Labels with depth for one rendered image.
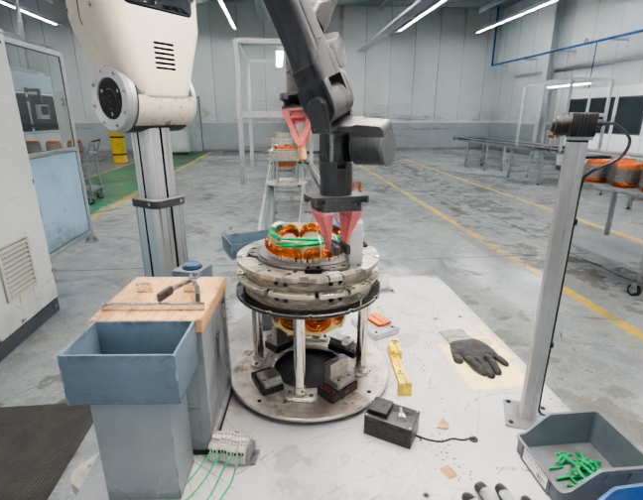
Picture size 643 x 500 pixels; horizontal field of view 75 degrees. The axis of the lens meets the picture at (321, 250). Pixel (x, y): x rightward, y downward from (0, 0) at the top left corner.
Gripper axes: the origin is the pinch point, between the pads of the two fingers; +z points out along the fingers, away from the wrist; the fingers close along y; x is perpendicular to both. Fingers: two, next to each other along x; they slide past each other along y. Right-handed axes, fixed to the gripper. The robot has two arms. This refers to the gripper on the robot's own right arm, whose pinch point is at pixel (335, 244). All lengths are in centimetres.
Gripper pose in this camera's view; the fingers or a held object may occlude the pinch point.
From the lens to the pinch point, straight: 75.7
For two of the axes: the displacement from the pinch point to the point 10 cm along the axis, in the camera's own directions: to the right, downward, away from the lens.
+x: -3.1, -2.6, 9.2
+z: 0.1, 9.6, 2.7
